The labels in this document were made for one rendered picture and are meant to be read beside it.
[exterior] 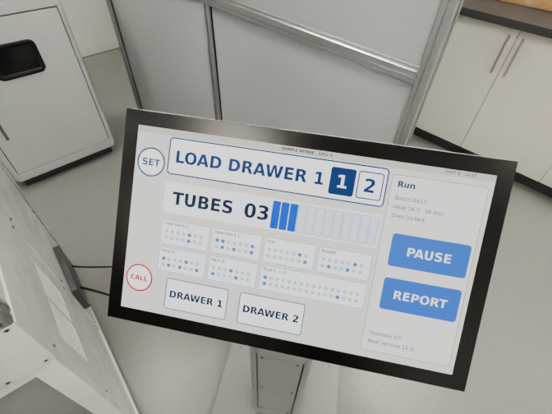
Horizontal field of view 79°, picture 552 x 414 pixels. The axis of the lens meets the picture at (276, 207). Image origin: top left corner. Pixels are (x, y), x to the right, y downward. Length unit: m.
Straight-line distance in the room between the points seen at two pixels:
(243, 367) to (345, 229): 1.10
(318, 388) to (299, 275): 1.04
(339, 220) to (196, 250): 0.20
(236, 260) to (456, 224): 0.29
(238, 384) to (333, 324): 1.01
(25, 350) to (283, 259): 0.47
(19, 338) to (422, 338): 0.61
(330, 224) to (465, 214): 0.17
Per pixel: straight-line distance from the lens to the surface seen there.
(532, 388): 1.85
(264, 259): 0.47
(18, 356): 0.74
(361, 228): 0.46
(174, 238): 0.50
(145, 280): 0.54
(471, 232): 0.49
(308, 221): 0.45
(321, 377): 1.49
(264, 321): 0.50
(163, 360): 1.59
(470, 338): 0.54
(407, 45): 1.11
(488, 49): 2.43
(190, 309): 0.52
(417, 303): 0.50
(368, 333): 0.50
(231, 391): 1.47
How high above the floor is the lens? 1.45
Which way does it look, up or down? 46 degrees down
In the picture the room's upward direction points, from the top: 3 degrees clockwise
